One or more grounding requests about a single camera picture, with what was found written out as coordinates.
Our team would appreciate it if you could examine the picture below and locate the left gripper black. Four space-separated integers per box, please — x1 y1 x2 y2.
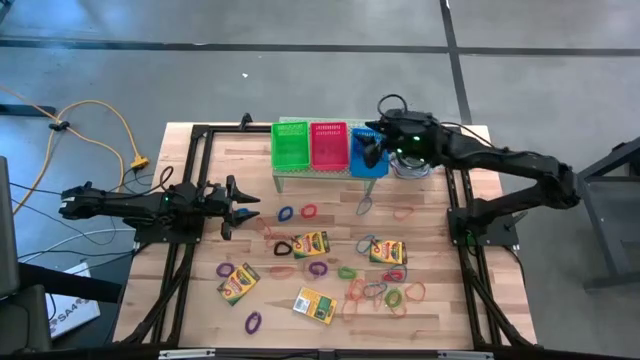
198 174 262 242

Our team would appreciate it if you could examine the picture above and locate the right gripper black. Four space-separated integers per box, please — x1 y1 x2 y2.
361 113 408 169

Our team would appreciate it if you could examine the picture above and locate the yellow Crayola crayon box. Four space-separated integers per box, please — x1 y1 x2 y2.
368 239 409 266
291 285 339 326
216 262 262 307
291 230 331 260

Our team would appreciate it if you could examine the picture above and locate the blue plastic basket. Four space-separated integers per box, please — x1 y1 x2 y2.
349 127 390 179

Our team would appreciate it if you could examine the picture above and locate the red plastic basket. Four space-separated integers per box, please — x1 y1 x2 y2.
309 121 350 173

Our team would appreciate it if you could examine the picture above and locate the green plastic basket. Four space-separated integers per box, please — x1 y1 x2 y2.
270 121 311 172

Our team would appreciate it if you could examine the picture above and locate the black flat bar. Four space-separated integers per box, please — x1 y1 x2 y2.
17 261 124 304

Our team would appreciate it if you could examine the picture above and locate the white cardboard box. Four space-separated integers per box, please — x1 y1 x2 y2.
44 261 102 340

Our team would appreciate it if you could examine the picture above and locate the dark grey equipment stand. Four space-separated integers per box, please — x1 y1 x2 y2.
0 155 54 354

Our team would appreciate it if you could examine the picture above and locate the black floor bar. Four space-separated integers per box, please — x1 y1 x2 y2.
0 103 57 118

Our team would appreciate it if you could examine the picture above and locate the black metal side table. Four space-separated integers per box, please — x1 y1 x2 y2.
553 135 640 292

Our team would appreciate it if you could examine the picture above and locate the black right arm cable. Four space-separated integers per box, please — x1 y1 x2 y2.
439 121 496 150

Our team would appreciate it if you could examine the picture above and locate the yellow extension cable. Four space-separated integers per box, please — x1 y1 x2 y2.
0 83 151 217

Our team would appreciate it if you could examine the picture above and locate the white floor cable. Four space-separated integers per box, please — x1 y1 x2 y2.
18 227 137 264

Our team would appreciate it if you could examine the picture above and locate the silver metal bracket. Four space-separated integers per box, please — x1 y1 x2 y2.
436 350 495 360
158 349 217 360

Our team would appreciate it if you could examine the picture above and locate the black floor cable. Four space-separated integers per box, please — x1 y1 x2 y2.
8 179 139 261

